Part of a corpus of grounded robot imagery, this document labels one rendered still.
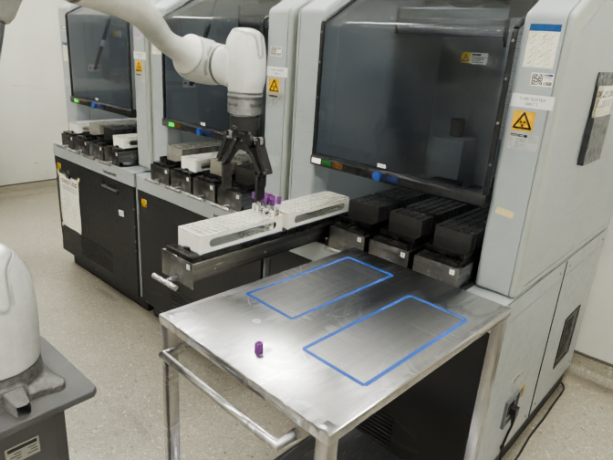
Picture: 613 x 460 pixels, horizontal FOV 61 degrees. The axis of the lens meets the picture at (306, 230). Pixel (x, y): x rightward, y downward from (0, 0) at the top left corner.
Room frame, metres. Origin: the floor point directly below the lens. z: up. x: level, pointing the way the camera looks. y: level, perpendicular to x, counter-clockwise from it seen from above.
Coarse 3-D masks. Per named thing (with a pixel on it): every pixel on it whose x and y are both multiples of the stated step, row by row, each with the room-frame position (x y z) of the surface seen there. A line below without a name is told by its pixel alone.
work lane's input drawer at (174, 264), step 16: (320, 224) 1.56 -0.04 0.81; (256, 240) 1.35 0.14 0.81; (272, 240) 1.38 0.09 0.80; (288, 240) 1.43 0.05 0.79; (304, 240) 1.49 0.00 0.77; (176, 256) 1.22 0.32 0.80; (192, 256) 1.20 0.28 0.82; (208, 256) 1.23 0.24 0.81; (224, 256) 1.25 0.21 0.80; (240, 256) 1.29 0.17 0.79; (256, 256) 1.34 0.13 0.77; (176, 272) 1.22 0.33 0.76; (192, 272) 1.18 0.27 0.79; (208, 272) 1.21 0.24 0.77; (176, 288) 1.16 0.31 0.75; (192, 288) 1.18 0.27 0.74
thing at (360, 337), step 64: (192, 320) 0.88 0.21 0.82; (256, 320) 0.90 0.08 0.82; (320, 320) 0.92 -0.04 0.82; (384, 320) 0.93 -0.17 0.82; (448, 320) 0.95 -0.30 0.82; (256, 384) 0.70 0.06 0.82; (320, 384) 0.71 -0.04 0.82; (384, 384) 0.72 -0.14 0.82; (320, 448) 0.61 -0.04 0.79; (384, 448) 1.19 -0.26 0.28
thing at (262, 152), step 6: (258, 138) 1.33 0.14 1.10; (264, 138) 1.35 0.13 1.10; (258, 144) 1.33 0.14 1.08; (264, 144) 1.35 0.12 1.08; (258, 150) 1.33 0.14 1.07; (264, 150) 1.34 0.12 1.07; (258, 156) 1.33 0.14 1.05; (264, 156) 1.33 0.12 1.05; (264, 162) 1.32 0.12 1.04; (264, 168) 1.31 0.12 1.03; (270, 168) 1.33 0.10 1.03; (264, 174) 1.31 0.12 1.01
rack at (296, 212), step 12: (324, 192) 1.72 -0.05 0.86; (288, 204) 1.54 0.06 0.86; (300, 204) 1.55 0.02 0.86; (312, 204) 1.57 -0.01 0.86; (324, 204) 1.58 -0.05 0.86; (336, 204) 1.62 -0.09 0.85; (288, 216) 1.46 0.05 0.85; (300, 216) 1.61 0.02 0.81; (312, 216) 1.62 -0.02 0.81; (324, 216) 1.58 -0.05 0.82; (288, 228) 1.46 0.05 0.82
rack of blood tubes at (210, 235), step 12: (228, 216) 1.39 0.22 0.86; (240, 216) 1.41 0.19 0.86; (252, 216) 1.40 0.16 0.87; (264, 216) 1.41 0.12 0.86; (276, 216) 1.42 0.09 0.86; (180, 228) 1.27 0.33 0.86; (192, 228) 1.28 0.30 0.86; (204, 228) 1.28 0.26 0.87; (216, 228) 1.30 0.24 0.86; (228, 228) 1.30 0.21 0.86; (240, 228) 1.31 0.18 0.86; (252, 228) 1.41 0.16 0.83; (264, 228) 1.42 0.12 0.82; (276, 228) 1.42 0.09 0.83; (180, 240) 1.27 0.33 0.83; (192, 240) 1.23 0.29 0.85; (204, 240) 1.22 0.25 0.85; (216, 240) 1.35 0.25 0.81; (228, 240) 1.35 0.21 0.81; (240, 240) 1.31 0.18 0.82; (204, 252) 1.22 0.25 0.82
